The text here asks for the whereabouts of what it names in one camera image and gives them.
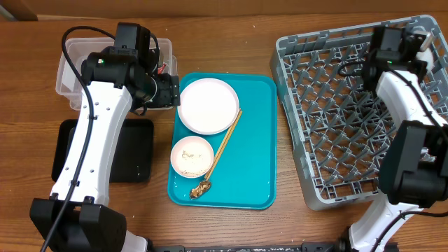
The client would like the red snack wrapper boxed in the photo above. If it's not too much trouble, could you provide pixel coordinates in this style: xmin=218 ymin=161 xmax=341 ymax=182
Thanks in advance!
xmin=157 ymin=63 xmax=167 ymax=74

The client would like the pink bowl with rice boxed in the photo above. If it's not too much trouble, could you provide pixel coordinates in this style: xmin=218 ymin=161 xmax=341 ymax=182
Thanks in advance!
xmin=170 ymin=136 xmax=214 ymax=179

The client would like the small white cup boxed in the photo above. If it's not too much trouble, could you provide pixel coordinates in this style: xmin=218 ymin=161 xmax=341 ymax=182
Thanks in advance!
xmin=416 ymin=48 xmax=434 ymax=74

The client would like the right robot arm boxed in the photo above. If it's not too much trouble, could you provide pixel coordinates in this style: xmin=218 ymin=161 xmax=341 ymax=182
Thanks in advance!
xmin=335 ymin=49 xmax=447 ymax=251

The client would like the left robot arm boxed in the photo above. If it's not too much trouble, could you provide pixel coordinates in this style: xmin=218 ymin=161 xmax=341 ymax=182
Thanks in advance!
xmin=30 ymin=47 xmax=180 ymax=251

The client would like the large pink plate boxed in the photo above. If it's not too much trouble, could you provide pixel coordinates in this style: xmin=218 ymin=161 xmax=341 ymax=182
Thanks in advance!
xmin=178 ymin=78 xmax=240 ymax=135

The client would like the black tray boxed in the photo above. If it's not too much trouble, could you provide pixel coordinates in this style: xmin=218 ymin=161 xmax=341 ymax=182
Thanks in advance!
xmin=51 ymin=119 xmax=154 ymax=183

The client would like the wooden chopstick left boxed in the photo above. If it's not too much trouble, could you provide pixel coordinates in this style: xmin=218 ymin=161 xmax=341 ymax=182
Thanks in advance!
xmin=204 ymin=110 xmax=243 ymax=181

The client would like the clear plastic bin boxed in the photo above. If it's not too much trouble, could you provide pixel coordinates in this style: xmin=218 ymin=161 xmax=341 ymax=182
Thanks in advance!
xmin=55 ymin=37 xmax=178 ymax=111

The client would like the brown food scrap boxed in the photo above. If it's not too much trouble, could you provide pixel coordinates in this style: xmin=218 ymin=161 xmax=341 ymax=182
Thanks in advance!
xmin=190 ymin=180 xmax=211 ymax=199

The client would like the grey dish rack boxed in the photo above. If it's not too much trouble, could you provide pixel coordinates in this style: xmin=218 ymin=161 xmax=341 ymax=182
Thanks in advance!
xmin=269 ymin=14 xmax=448 ymax=211

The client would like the teal serving tray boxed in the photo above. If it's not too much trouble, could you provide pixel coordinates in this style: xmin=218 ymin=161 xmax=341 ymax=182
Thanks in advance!
xmin=167 ymin=72 xmax=277 ymax=210

